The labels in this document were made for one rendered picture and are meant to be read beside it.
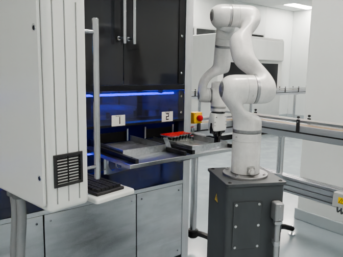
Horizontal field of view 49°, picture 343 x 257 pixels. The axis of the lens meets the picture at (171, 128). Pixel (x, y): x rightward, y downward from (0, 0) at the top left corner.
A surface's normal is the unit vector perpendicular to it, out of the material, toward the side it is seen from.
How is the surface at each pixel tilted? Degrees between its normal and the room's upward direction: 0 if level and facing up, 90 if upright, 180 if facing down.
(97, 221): 90
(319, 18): 90
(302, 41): 90
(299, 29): 90
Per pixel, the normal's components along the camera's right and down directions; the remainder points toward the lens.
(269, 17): 0.62, 0.13
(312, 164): -0.78, 0.08
